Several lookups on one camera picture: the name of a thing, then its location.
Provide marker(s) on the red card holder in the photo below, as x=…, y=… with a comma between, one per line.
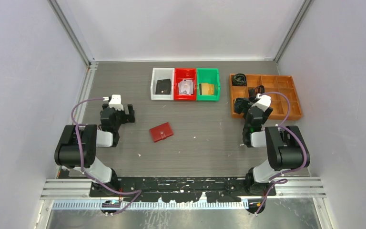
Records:
x=161, y=132

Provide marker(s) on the silver card in red bin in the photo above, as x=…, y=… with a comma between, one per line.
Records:
x=186, y=87

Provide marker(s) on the black card in white bin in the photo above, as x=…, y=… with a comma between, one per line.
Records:
x=163, y=87

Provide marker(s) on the red plastic bin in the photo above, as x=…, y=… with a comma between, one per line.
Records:
x=179, y=75

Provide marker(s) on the orange compartment tray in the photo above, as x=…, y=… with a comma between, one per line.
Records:
x=272, y=83

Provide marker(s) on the green plastic bin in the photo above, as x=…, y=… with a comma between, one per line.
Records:
x=208, y=75

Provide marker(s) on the rolled black belt middle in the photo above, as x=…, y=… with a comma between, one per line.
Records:
x=253, y=91

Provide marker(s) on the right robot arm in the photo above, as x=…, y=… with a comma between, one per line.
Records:
x=285, y=146

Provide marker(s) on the white plastic bin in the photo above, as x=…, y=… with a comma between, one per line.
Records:
x=158, y=74

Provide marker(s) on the gold card in green bin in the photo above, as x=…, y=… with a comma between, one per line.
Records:
x=206, y=89

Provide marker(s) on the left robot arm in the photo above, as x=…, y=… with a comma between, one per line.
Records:
x=77, y=146

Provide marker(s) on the rolled black belt lower left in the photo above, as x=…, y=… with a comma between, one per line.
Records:
x=239, y=106

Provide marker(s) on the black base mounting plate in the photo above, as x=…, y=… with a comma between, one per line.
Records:
x=188, y=189

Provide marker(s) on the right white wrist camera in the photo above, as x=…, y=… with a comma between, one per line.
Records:
x=263, y=101

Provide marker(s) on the rolled black belt top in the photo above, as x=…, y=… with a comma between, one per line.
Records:
x=239, y=79

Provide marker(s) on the rolled black belt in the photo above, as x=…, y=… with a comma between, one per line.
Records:
x=239, y=106
x=253, y=91
x=239, y=79

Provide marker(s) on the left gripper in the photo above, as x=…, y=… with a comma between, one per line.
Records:
x=127, y=118

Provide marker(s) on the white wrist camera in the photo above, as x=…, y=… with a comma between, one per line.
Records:
x=263, y=101
x=116, y=102

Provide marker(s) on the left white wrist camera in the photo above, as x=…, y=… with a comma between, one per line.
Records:
x=116, y=102

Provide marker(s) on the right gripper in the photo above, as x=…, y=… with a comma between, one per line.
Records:
x=247, y=104

